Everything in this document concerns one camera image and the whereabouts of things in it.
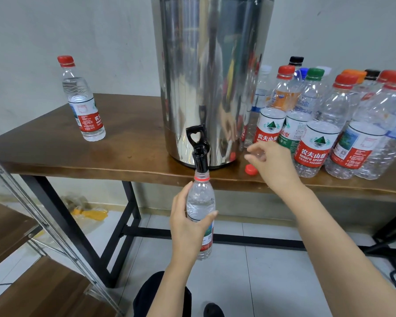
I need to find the person's right hand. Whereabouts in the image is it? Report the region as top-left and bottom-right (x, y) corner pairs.
(245, 140), (301, 199)

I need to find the person's left hand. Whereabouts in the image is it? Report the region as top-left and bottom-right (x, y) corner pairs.
(169, 181), (219, 262)

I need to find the green red label plastic bottle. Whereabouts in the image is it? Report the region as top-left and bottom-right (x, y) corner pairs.
(186, 170), (216, 260)

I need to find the cluster of plastic bottles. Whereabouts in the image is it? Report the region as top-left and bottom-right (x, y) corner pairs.
(241, 56), (396, 180)

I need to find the stainless steel water dispenser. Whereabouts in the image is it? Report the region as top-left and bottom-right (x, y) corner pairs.
(150, 0), (276, 172)

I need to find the red label plastic water bottle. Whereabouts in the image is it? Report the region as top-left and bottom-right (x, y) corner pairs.
(57, 55), (107, 143)

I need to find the wooden metal shelf rack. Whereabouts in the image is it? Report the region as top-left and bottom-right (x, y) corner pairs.
(0, 150), (126, 317)

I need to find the person's right forearm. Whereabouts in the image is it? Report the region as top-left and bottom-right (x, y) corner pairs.
(280, 184), (396, 317)

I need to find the person's black trouser leg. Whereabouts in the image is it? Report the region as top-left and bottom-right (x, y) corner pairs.
(132, 270), (192, 317)

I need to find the person's black shoe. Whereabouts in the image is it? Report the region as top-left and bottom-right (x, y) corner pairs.
(202, 302), (227, 317)

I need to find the yellow debris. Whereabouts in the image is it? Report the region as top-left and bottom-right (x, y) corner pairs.
(69, 206), (110, 222)

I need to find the black metal table frame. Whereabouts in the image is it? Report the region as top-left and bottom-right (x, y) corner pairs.
(20, 175), (396, 291)

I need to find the wooden stool with black frame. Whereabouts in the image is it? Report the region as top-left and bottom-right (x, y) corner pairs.
(366, 204), (396, 301)

